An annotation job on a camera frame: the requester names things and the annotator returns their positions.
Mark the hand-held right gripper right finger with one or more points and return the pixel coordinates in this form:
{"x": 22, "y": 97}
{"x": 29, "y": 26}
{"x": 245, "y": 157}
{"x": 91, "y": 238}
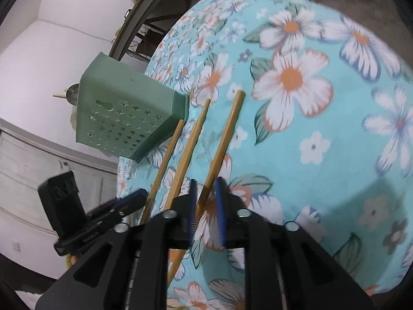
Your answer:
{"x": 221, "y": 210}

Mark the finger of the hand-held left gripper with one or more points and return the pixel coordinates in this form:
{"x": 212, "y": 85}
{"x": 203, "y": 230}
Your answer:
{"x": 129, "y": 197}
{"x": 87, "y": 237}

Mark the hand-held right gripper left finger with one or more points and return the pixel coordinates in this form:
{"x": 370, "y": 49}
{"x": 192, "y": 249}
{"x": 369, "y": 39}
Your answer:
{"x": 192, "y": 206}

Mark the wooden chopstick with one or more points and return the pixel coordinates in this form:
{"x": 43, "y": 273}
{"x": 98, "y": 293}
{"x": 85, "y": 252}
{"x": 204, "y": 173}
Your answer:
{"x": 58, "y": 96}
{"x": 167, "y": 161}
{"x": 226, "y": 135}
{"x": 193, "y": 135}

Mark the green plastic utensil holder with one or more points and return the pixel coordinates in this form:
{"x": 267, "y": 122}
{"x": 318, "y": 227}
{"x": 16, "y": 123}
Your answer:
{"x": 113, "y": 119}

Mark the metal spoon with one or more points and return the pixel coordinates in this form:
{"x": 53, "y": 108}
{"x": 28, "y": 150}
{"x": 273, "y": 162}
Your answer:
{"x": 73, "y": 94}

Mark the white panel door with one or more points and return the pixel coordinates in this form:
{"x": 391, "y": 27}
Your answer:
{"x": 25, "y": 174}

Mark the floral blue blanket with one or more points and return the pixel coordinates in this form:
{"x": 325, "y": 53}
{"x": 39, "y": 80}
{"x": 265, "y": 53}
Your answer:
{"x": 306, "y": 135}

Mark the grey wooden table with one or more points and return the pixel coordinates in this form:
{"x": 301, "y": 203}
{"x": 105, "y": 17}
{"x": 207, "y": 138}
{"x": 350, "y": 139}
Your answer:
{"x": 135, "y": 19}

